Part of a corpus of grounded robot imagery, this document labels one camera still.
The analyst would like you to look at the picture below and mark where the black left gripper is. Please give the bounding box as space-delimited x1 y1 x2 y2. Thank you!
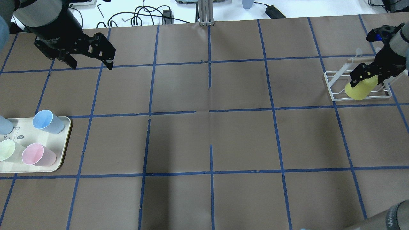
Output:
15 0 116 70

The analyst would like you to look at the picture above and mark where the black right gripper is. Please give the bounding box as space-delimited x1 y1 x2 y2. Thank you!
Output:
350 45 406 87

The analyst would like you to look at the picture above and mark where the yellow plastic cup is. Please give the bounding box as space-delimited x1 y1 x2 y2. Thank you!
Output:
345 75 379 100

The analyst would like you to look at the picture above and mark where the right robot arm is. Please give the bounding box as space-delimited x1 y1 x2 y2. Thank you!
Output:
345 23 409 230

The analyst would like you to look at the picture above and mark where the blue plastic cup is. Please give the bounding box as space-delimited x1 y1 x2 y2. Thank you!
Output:
32 110 65 134

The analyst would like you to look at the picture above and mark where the grey plastic cup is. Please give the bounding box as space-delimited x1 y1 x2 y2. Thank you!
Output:
0 116 14 135

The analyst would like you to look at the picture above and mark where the pink plastic cup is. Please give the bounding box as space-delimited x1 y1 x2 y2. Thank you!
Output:
22 143 57 166

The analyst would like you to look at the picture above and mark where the pale green plastic cup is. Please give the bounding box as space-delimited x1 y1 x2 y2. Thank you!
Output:
0 139 26 163

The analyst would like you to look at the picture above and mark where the blue cup on desk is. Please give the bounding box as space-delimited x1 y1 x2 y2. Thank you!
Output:
242 0 255 9

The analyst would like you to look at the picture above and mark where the cream serving tray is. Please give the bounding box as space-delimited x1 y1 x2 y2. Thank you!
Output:
0 116 72 173

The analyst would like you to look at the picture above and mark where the white wire cup rack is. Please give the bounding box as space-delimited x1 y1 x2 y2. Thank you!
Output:
323 48 408 102

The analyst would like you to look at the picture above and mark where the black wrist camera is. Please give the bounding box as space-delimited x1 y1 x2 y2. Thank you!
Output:
366 22 405 43

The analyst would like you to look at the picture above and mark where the black cable bundle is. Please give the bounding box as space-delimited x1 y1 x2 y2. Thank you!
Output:
96 6 195 29

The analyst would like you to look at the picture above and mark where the aluminium frame post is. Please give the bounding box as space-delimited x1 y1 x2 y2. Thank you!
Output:
198 0 214 27

